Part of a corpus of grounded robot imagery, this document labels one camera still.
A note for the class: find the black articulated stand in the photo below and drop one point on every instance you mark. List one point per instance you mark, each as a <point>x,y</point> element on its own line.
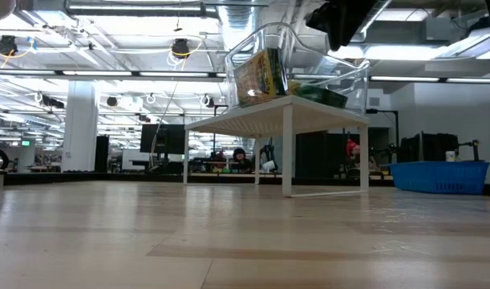
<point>474,148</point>

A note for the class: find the small white cup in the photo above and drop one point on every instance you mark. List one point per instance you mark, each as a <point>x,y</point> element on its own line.
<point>450,156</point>

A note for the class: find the yellow green Crayola crayon box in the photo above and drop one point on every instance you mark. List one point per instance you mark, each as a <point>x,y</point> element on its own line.
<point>260,76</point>
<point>321,95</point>

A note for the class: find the dark tall cabinet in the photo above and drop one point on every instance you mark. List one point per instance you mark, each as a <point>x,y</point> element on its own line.
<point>325,154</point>

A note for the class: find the black ceiling device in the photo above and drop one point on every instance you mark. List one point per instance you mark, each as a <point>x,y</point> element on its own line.
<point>180,48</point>
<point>6,45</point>

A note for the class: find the black metal table frame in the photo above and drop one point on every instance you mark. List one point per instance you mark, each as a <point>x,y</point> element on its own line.
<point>68,178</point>

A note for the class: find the white perforated shelf riser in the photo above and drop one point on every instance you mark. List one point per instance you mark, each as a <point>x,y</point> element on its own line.
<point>276,116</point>

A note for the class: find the slanted silver ventilation duct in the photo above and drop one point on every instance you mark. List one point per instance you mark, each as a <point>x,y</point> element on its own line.
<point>377,12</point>

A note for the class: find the wide silver ventilation duct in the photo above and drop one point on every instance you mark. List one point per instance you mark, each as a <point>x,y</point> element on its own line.
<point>240,16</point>

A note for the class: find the long linear ceiling light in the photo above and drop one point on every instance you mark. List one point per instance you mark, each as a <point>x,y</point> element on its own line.
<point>108,74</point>

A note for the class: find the blue plastic basket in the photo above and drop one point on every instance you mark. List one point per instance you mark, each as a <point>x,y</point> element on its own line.
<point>439,178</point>

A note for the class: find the white building column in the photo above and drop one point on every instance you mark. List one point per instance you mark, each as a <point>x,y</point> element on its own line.
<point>81,128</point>

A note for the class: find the black background monitor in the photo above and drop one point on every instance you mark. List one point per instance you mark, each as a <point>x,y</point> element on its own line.
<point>162,138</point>

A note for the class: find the clear plastic bin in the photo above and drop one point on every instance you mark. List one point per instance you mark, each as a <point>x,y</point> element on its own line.
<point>329,64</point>

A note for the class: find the black background equipment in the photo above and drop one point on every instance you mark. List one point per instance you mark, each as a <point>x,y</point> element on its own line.
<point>429,146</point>

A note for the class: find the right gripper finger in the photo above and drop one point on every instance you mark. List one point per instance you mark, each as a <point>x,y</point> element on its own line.
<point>344,36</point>

